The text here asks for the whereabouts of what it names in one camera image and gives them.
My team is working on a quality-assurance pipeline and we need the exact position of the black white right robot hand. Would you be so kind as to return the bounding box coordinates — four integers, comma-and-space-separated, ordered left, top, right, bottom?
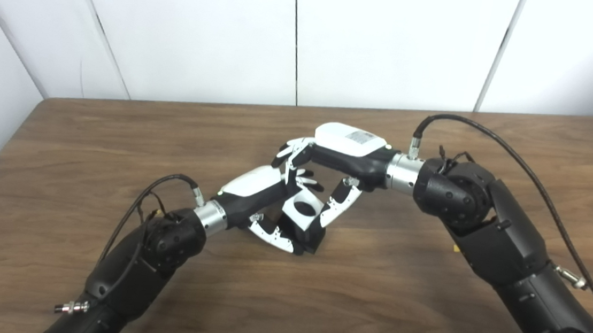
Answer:
266, 118, 402, 235

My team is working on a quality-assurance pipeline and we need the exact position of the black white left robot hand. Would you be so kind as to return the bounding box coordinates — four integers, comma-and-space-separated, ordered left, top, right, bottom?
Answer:
212, 161, 326, 258

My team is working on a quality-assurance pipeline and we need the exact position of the white square piece with hole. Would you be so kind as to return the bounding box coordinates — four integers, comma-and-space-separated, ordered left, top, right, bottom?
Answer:
279, 187, 326, 234

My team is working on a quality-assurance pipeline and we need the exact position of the black peg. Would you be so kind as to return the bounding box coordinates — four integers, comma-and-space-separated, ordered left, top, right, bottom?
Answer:
268, 207, 328, 257

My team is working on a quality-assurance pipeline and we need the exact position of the thin left wrist wire bundle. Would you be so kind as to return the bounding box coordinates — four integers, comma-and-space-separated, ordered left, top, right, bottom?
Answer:
140, 192, 170, 227

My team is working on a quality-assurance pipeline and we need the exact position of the thin wrist wire bundle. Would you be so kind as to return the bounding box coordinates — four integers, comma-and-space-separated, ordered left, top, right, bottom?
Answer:
435, 145, 477, 177
140, 192, 170, 227

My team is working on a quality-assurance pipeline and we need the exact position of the thin right wrist wire bundle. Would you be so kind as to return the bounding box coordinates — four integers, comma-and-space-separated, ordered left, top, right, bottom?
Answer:
435, 145, 477, 177

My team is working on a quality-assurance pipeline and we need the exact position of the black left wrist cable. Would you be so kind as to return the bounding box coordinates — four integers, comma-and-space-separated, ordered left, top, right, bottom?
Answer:
54, 164, 207, 326

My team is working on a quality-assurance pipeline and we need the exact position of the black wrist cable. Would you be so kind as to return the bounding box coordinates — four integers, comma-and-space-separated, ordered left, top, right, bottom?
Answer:
54, 164, 207, 326
394, 111, 593, 333

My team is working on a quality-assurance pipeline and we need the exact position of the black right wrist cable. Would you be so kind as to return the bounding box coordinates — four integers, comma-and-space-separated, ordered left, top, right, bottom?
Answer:
394, 111, 593, 333

